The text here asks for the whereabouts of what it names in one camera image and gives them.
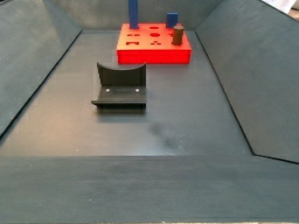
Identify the short blue peg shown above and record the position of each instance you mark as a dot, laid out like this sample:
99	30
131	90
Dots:
171	20

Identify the red shape sorter block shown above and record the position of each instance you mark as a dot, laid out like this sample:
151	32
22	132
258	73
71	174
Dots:
150	45

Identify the black curved cradle holder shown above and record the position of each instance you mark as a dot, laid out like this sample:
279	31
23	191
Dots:
122	86

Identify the brown hexagonal peg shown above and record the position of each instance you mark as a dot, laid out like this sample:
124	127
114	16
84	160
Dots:
178	35

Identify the tall blue rectangular peg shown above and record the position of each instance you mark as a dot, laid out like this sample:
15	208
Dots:
132	13

